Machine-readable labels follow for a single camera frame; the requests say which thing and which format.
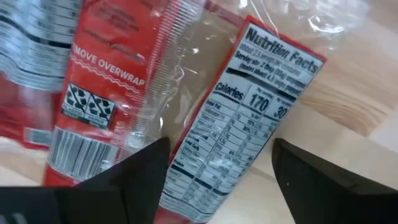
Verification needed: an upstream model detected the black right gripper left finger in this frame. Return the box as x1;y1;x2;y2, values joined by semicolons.
0;136;171;224

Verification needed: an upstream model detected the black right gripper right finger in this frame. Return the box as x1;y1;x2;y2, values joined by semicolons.
271;138;398;224

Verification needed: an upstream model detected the red popcorn bag clear overwrap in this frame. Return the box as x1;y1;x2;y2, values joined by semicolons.
0;0;82;151
154;0;371;224
42;0;246;188

